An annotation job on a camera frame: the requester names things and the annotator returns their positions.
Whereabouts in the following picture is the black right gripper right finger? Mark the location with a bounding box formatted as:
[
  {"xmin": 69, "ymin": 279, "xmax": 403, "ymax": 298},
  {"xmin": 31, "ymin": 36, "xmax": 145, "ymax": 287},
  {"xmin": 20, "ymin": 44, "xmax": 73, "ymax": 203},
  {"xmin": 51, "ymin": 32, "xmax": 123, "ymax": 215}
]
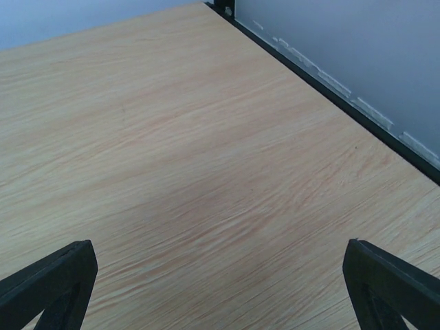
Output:
[{"xmin": 342, "ymin": 239, "xmax": 439, "ymax": 329}]

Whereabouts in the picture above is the black enclosure frame post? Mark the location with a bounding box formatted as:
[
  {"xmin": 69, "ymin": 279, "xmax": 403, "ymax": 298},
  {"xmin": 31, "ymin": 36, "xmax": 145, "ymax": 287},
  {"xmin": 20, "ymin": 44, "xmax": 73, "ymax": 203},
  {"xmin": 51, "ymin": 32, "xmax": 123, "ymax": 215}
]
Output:
[{"xmin": 206, "ymin": 0, "xmax": 236, "ymax": 19}]

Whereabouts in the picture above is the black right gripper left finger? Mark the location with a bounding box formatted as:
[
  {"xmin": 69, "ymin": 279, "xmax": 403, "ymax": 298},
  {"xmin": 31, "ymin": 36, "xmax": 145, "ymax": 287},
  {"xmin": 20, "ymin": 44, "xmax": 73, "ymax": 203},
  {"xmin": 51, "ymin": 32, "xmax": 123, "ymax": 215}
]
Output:
[{"xmin": 1, "ymin": 240, "xmax": 98, "ymax": 329}]

